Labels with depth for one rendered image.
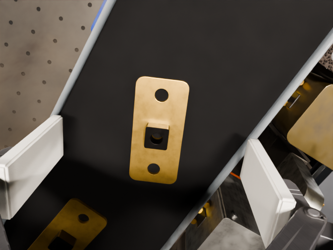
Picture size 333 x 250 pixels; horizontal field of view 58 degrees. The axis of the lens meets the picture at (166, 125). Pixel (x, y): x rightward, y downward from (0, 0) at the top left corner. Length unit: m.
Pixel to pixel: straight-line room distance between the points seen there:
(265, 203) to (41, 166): 0.12
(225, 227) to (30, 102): 0.58
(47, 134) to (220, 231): 0.22
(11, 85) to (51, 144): 0.60
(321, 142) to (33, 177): 0.27
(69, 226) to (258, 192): 0.17
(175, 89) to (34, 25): 0.56
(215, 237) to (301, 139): 0.14
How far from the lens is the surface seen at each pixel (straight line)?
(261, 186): 0.17
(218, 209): 0.35
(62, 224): 0.29
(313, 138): 0.34
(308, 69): 0.22
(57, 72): 0.74
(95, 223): 0.28
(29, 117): 0.80
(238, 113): 0.23
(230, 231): 0.34
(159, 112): 0.22
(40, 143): 0.18
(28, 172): 0.17
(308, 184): 0.36
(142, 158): 0.24
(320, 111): 0.34
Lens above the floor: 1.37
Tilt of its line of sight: 69 degrees down
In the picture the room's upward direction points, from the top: 172 degrees counter-clockwise
